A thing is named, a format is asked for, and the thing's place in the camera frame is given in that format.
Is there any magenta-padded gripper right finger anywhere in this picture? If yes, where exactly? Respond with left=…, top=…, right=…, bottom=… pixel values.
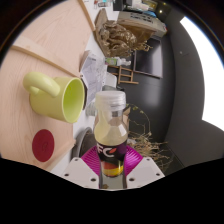
left=122, top=145, right=166, bottom=190

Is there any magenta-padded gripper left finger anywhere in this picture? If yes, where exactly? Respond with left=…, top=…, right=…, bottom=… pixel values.
left=61, top=145, right=103, bottom=190

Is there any clear white-capped drink bottle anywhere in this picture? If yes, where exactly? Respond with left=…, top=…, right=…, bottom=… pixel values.
left=93, top=90, right=129, bottom=178

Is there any dried plant in grey pot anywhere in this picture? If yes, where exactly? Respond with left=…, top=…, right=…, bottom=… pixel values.
left=71, top=103, right=174, bottom=173

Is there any grey plant saucer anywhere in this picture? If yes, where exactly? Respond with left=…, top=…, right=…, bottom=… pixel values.
left=70, top=125, right=93, bottom=159

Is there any cardboard box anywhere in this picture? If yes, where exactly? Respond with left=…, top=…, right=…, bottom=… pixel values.
left=122, top=106, right=132, bottom=129

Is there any flat round red coaster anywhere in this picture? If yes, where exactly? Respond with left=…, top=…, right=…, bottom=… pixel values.
left=31, top=128, right=56, bottom=163

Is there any yellow-green mug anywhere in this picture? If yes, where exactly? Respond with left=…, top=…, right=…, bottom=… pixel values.
left=22, top=71, right=86, bottom=124

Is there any wooden easel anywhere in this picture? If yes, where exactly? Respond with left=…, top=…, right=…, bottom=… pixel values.
left=109, top=64, right=139, bottom=86

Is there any printed paper sheet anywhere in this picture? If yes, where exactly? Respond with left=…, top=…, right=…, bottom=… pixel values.
left=79, top=49, right=108, bottom=108

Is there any white and green spray bottle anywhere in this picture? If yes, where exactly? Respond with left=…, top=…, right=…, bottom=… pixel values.
left=104, top=56, right=132, bottom=68

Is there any brown carved sculpture on board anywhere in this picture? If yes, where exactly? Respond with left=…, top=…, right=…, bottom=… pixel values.
left=94, top=8, right=153, bottom=58

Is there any beige canvas mat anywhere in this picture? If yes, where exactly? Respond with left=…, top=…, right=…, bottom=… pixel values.
left=0, top=0, right=96, bottom=173

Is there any white cabinet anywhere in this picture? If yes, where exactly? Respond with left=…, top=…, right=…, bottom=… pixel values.
left=116, top=9, right=168, bottom=38

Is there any black wall screen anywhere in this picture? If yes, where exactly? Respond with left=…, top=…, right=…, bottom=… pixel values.
left=133, top=35, right=164, bottom=80

